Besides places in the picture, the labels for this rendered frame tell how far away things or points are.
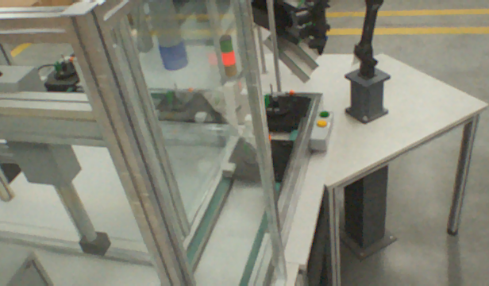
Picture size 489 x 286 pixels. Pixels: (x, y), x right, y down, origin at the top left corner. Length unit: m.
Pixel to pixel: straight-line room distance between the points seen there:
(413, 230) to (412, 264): 0.25
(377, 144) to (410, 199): 1.05
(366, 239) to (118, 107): 2.30
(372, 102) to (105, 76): 1.76
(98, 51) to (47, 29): 0.06
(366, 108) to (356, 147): 0.21
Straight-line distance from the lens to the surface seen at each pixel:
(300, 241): 1.71
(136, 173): 0.63
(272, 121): 2.09
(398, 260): 2.78
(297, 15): 1.91
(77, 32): 0.55
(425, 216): 3.02
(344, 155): 2.05
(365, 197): 2.52
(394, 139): 2.14
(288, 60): 2.27
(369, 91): 2.16
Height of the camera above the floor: 2.15
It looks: 36 degrees down
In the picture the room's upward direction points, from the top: 10 degrees counter-clockwise
